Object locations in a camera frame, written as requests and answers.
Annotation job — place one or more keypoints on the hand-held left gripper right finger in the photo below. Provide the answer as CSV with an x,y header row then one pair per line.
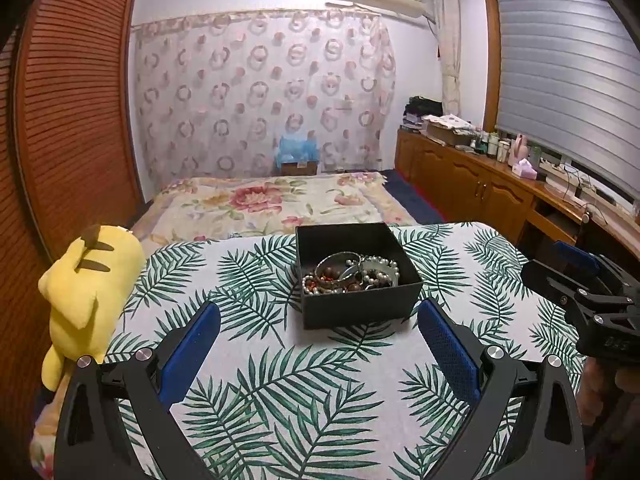
x,y
450,350

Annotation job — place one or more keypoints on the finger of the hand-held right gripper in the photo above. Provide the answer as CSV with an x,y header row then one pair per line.
x,y
575,255
545,280

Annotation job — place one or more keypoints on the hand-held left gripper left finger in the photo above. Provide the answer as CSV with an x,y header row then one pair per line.
x,y
195,345

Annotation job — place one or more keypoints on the black jewelry box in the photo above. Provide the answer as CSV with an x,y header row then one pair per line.
x,y
350,310

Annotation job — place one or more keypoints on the pale jade bangle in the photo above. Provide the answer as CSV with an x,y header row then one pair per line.
x,y
367,259

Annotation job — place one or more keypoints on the small pearl strand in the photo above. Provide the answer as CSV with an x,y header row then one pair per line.
x,y
307,285

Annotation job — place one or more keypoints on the silver bangle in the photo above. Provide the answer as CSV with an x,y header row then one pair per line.
x,y
337,256

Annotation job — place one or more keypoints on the person's right forearm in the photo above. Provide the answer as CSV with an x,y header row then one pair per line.
x,y
625,440

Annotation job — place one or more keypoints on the person's right hand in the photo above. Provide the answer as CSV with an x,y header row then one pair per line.
x,y
597,390

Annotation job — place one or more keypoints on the white power strip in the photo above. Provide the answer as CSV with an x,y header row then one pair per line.
x,y
565,182

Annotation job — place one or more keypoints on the pink tissue box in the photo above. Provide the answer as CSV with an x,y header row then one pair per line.
x,y
524,170

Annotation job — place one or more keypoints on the leaf print tablecloth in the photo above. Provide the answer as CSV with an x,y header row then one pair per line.
x,y
300,385

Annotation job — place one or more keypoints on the yellow plush toy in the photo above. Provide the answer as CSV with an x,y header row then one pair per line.
x,y
85,300

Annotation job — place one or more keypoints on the pink bottle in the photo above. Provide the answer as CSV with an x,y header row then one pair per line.
x,y
520,146

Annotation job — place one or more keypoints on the wooden cabinet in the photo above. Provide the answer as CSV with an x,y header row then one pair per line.
x,y
465,175

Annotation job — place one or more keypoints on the row of small bottles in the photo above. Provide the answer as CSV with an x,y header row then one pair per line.
x,y
494,145

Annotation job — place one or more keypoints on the floral bed blanket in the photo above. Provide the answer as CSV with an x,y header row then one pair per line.
x,y
250,205

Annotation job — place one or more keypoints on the dark blue rug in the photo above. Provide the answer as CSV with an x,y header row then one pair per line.
x,y
400,195

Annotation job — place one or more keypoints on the box with papers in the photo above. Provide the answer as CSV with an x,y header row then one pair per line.
x,y
447,127

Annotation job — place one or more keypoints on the grey window blind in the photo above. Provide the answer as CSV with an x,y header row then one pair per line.
x,y
565,70

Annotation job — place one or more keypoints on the small cardboard box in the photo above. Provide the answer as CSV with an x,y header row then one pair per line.
x,y
300,167

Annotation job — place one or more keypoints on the stack of dark clothes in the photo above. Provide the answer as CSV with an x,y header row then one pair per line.
x,y
422,110

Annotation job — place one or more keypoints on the wooden louvred wardrobe door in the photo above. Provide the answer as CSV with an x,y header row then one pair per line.
x,y
75,110
25,210

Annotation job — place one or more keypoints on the blue plastic bag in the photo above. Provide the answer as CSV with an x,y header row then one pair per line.
x,y
295,150

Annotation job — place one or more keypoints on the narrow cream curtain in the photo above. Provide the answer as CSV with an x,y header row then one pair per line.
x,y
447,35

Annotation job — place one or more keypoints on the wooden window frame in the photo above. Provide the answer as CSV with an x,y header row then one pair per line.
x,y
489,60

